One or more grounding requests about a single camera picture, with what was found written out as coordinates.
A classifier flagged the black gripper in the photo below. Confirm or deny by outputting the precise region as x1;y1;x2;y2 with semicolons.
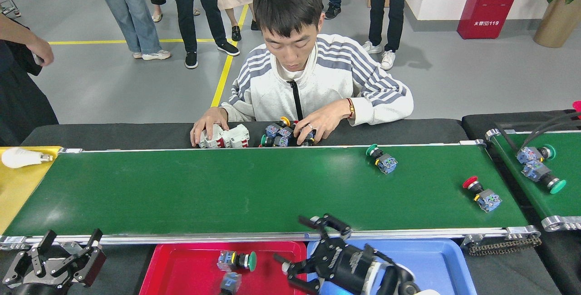
274;213;374;295
2;229;107;295

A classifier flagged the yellow cap push button switch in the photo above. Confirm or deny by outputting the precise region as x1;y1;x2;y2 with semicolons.
266;117;291;138

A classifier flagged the yellow tray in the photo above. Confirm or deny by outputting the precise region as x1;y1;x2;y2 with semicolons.
0;146;62;234

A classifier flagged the long green conveyor belt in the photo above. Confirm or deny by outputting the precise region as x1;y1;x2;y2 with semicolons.
0;139;542;251

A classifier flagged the blue plastic tray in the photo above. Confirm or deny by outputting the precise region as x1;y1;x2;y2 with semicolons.
306;238;478;295

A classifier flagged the red plastic tray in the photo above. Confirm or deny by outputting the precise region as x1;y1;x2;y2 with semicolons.
139;241;308;295

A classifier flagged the short green conveyor belt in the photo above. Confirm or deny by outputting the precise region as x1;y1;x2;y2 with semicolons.
485;128;581;232

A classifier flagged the seated person's left hand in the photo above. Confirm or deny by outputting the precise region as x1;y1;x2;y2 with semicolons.
293;99;352;145

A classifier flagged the seated person's right hand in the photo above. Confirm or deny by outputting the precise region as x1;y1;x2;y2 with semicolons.
190;107;230;147

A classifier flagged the standing person's hand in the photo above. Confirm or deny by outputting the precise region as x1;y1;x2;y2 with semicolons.
26;35;55;67

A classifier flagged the white light bulb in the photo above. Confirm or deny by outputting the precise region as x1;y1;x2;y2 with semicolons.
1;147;54;169

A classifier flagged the black table cover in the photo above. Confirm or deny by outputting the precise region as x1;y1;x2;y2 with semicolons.
20;119;468;150
462;110;581;137

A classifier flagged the seated person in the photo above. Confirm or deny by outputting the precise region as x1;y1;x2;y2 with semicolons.
190;0;414;147

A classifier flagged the red fire extinguisher box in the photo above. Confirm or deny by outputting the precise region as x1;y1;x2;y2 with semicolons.
457;0;526;40

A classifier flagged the potted plant brown pot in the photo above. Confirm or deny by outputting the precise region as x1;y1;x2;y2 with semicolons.
533;0;581;49

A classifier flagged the conveyor drive chain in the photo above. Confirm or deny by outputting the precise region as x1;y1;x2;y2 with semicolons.
463;236;542;256

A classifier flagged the black cable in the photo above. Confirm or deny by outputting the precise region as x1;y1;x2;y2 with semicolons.
522;116;581;150
520;111;581;149

